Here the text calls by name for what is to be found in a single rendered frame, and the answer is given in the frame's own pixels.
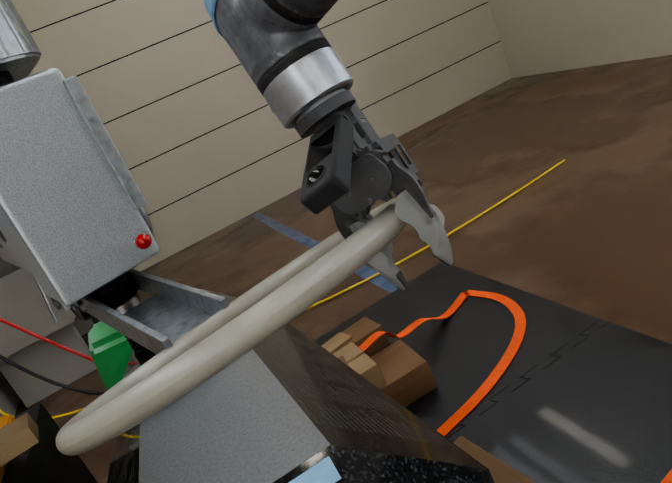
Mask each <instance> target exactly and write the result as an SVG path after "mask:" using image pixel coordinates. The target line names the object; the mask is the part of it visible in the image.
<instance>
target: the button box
mask: <svg viewBox="0 0 672 483"><path fill-rule="evenodd" d="M63 84H64V85H65V87H66V89H67V91H68V93H69V94H70V96H71V98H72V100H73V101H74V103H75V105H76V107H77V108H78V110H79V112H80V114H81V116H82V117H83V119H84V121H85V123H86V124H87V126H88V128H89V130H90V132H91V133H92V135H93V137H94V139H95V140H96V142H97V144H98V146H99V148H100V149H101V151H102V153H103V155H104V156H105V158H106V160H107V162H108V163H109V165H110V167H111V169H112V171H113V172H114V174H115V176H116V178H117V179H118V181H119V183H120V185H121V187H122V188H123V190H124V192H125V194H126V195H127V197H128V199H129V201H130V202H131V204H132V206H133V208H134V209H135V210H138V209H139V208H141V207H143V206H145V205H146V204H147V202H146V201H145V199H144V197H143V195H142V193H141V192H140V190H139V188H138V186H137V184H136V183H135V181H134V179H133V177H132V175H131V174H130V172H129V170H128V168H127V166H126V165H125V163H124V161H123V159H122V157H121V156H120V154H119V152H118V150H117V148H116V146H115V145H114V143H113V141H112V139H111V137H110V136H109V134H108V132H107V130H106V128H105V127H104V125H103V123H102V121H101V119H100V118H99V116H98V114H97V112H96V110H95V109H94V107H93V105H92V103H91V101H90V100H89V98H88V96H87V94H86V92H85V91H84V89H83V87H82V85H81V83H80V82H79V80H78V78H77V76H73V77H70V78H67V79H65V80H63Z"/></svg>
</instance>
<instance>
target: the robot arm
mask: <svg viewBox="0 0 672 483"><path fill-rule="evenodd" d="M337 1H338V0H204V4H205V8H206V10H207V12H208V14H209V15H210V17H211V19H212V20H213V23H214V26H215V28H216V30H217V32H218V33H219V34H220V35H221V36H222V37H223V38H224V39H225V40H226V42H227V43H228V45H229V46H230V48H231V49H232V51H233V52H234V54H235V55H236V57H237V58H238V60H239V61H240V63H241V64H242V66H243V67H244V69H245V70H246V72H247V73H248V75H249V76H250V78H251V79H252V80H253V82H254V83H255V85H256V86H257V88H258V89H259V91H260V92H261V94H262V95H263V97H264V98H265V100H266V101H267V103H268V104H269V106H270V107H271V108H270V110H271V112H272V113H274V114H275V115H276V116H277V118H278V119H279V121H280V122H281V124H282V125H283V127H284V128H287V129H293V128H295V129H296V131H297V132H298V134H299V135H300V137H301V138H306V137H308V136H310V135H312V134H313V135H312V136H311V137H310V142H309V148H308V153H307V159H306V164H305V170H304V175H303V181H302V186H301V192H300V197H299V201H300V203H301V204H303V205H304V206H305V207H306V208H307V209H309V210H310V211H311V212H312V213H314V214H319V213H320V212H321V211H323V210H324V209H326V208H327V207H328V206H330V207H331V209H332V211H333V215H334V220H335V223H336V226H337V228H338V230H339V232H340V233H341V235H342V236H343V238H344V239H346V238H348V237H349V236H350V235H352V234H353V233H354V232H356V231H357V230H358V229H360V228H361V227H362V226H364V225H365V224H366V223H367V222H369V221H370V220H371V219H373V217H372V216H371V214H370V209H371V206H373V205H374V204H375V202H376V201H377V200H379V199H380V200H383V201H385V202H388V201H389V200H391V199H392V198H393V196H392V194H391V191H394V193H395V195H396V196H397V197H396V204H395V210H394V212H395V214H396V215H397V216H398V217H399V218H400V219H401V220H402V221H403V222H406V223H409V224H410V225H412V226H413V227H414V228H415V229H416V231H417V232H418V234H419V238H420V239H421V240H423V241H425V242H426V243H427V244H428V245H429V246H430V247H431V249H432V252H433V256H434V257H436V258H437V259H439V260H440V261H442V262H443V263H445V264H446V265H448V266H449V267H450V266H451V265H452V264H453V254H452V248H451V244H450V241H449V238H448V236H447V234H446V231H445V229H444V220H445V218H444V215H443V213H442V212H441V211H440V210H439V209H438V208H437V207H436V206H435V205H432V204H430V203H429V200H428V197H427V194H426V191H425V189H424V186H423V184H422V182H421V181H420V179H419V178H418V176H417V175H416V174H415V173H417V172H418V171H419V170H418V169H417V167H416V166H415V164H414V163H413V161H412V160H411V158H410V157H409V155H408V154H407V152H406V151H405V149H404V148H403V146H402V145H401V143H400V142H399V140H398V139H397V137H396V136H395V134H394V133H392V134H390V135H388V136H386V137H383V138H381V139H380V138H379V136H378V135H377V133H376V132H375V130H374V129H373V127H372V126H371V124H370V123H369V121H368V120H367V118H366V117H365V115H364V114H363V112H362V111H361V109H360V108H359V106H358V105H357V103H356V99H355V98H354V96H353V95H352V93H351V92H350V90H349V89H350V88H351V87H352V85H353V82H354V79H353V78H352V76H351V75H350V73H349V72H348V70H347V69H346V67H345V66H344V64H343V63H342V61H341V60H340V58H339V57H338V55H337V54H336V52H335V51H334V49H333V48H332V47H331V45H330V44H329V42H328V41H327V39H326V38H325V36H324V35H323V33H322V32H321V30H320V29H319V27H318V26H317V24H318V23H319V22H320V21H321V19H322V18H323V17H324V15H326V13H327V12H328V11H329V10H330V9H331V8H332V7H333V5H334V4H335V3H336V2H337ZM314 133H315V134H314ZM397 145H398V147H399V148H400V150H401V151H402V153H403V154H404V156H405V157H406V159H407V160H408V162H409V163H410V165H409V166H408V164H407V163H406V161H405V160H404V158H403V157H402V155H401V154H400V152H399V151H398V149H397V148H396V146H397ZM360 213H361V214H362V215H361V214H360ZM392 253H393V244H392V241H391V242H390V243H389V244H388V245H387V246H385V247H384V248H383V249H382V250H381V251H380V252H379V253H378V254H376V255H375V256H374V257H373V258H372V259H370V260H369V261H368V263H369V264H370V265H371V266H372V267H373V268H374V269H375V270H376V271H377V272H378V273H380V274H381V275H382V276H383V277H384V278H386V279H387V280H388V281H390V282H391V283H393V284H394V285H396V286H397V287H399V288H400V289H402V290H406V289H408V288H409V286H408V284H407V282H406V280H405V277H404V275H403V273H402V271H401V270H400V269H399V268H398V267H397V266H396V265H395V264H394V262H393V258H392Z"/></svg>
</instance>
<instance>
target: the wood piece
mask: <svg viewBox="0 0 672 483"><path fill-rule="evenodd" d="M38 442H39V433H38V426H37V424H36V423H35V421H34V420H33V419H32V417H31V416H30V414H29V413H28V412H27V413H25V414H23V415H22V416H20V417H19V418H17V419H15V420H14V421H12V422H10V423H9V424H7V425H6V426H4V427H2V428H1V429H0V467H1V466H3V465H4V464H6V463H7V462H9V461H10V460H12V459H13V458H15V457H17V456H18V455H20V454H21V453H23V452H24V451H26V450H28V449H29V448H31V447H32V446H34V445H35V444H37V443H38Z"/></svg>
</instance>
